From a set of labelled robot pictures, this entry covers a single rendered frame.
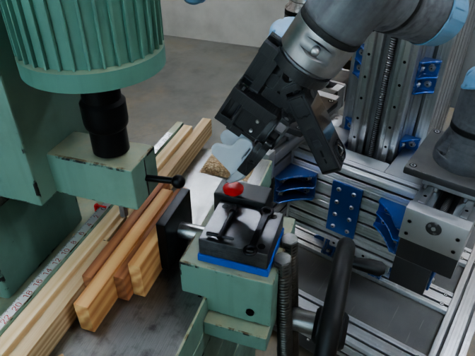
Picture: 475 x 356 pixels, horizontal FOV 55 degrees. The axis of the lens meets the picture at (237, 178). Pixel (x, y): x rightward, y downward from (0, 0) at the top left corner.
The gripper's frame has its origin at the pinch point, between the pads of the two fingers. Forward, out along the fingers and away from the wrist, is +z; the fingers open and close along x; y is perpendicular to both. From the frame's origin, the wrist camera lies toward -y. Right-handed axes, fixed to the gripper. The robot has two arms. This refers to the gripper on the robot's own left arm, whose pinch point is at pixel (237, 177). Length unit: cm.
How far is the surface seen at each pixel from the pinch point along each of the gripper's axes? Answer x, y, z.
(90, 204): -12.4, 20.3, 39.5
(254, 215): 2.4, -4.9, 1.8
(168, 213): 5.4, 5.2, 8.3
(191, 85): -235, 47, 146
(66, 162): 6.8, 20.9, 9.7
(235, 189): 0.7, -0.8, 1.4
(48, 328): 24.0, 9.3, 17.2
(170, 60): -275, 78, 164
